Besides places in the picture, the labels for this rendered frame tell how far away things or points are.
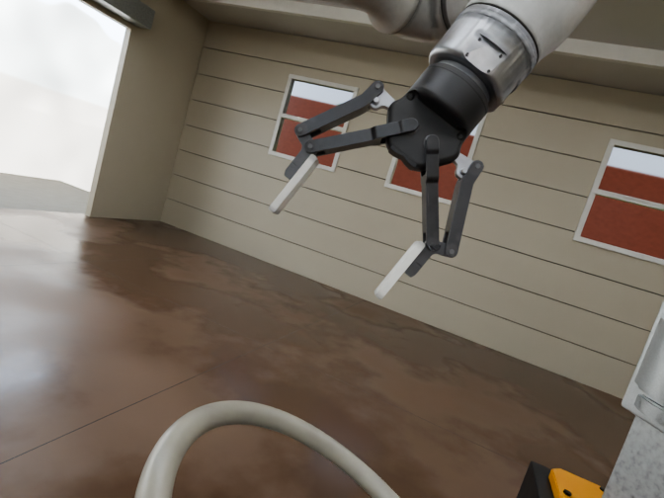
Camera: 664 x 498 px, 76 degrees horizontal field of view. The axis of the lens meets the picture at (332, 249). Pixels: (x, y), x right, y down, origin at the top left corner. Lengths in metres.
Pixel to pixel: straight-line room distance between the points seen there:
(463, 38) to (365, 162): 6.80
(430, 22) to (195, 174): 8.38
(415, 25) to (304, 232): 7.01
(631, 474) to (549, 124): 5.73
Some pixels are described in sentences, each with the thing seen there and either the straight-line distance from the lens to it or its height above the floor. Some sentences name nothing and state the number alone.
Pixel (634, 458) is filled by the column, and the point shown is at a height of 1.02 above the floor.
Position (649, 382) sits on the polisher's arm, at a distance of 1.70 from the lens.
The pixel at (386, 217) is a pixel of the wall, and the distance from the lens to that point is 7.01.
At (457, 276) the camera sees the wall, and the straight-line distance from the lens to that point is 6.84.
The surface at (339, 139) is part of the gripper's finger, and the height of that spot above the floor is 1.61.
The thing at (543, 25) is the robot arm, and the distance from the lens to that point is 0.47.
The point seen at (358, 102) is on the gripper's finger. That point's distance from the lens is 0.44.
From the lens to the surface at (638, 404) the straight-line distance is 1.75.
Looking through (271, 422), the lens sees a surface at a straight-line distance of 0.66.
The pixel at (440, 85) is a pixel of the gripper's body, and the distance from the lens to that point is 0.43.
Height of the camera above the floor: 1.56
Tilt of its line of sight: 7 degrees down
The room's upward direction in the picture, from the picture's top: 17 degrees clockwise
